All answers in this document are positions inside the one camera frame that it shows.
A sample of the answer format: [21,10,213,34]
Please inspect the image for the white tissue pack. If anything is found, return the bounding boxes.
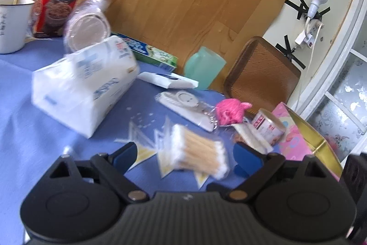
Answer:
[31,35,141,139]

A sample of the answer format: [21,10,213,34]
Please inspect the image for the bag of cotton swabs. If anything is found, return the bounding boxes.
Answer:
[156,124,230,180]

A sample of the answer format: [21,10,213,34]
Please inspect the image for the green toothpaste box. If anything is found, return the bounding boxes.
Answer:
[111,32,178,73]

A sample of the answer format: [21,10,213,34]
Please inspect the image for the white window frame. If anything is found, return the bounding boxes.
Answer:
[295,0,367,160]

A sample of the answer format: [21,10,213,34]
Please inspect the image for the white labelled food can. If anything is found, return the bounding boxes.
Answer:
[250,108,287,147]

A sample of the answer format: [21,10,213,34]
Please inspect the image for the black tape cross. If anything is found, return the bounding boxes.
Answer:
[285,0,331,20]
[275,35,306,69]

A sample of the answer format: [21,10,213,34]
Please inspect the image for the green plastic cup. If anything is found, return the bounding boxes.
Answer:
[183,46,227,91]

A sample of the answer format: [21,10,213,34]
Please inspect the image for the blue printed tablecloth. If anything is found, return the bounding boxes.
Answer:
[0,36,288,245]

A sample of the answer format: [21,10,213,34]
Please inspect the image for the white bagged plug device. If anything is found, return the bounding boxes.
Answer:
[155,90,220,132]

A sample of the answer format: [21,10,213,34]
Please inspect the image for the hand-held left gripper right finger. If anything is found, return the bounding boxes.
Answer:
[206,142,339,202]

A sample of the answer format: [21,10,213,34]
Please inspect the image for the white plug adapter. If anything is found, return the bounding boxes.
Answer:
[295,30,316,48]

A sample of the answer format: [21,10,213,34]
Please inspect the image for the pink biscuit tin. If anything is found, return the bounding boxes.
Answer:
[271,101,344,178]

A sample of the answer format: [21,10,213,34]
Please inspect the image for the white enamel mug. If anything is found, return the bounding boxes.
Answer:
[0,0,36,55]

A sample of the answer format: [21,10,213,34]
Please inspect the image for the brown woven seat cushion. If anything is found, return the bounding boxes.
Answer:
[223,36,302,115]

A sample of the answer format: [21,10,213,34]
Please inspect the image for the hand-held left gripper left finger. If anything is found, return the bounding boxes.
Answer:
[49,142,150,203]

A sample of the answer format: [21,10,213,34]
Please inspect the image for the pink fuzzy pompom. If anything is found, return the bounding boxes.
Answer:
[215,98,253,127]

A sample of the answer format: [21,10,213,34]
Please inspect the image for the white paper packet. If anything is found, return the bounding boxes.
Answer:
[137,71,199,90]

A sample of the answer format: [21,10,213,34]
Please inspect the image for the white power strip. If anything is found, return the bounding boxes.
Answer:
[304,18,325,37]

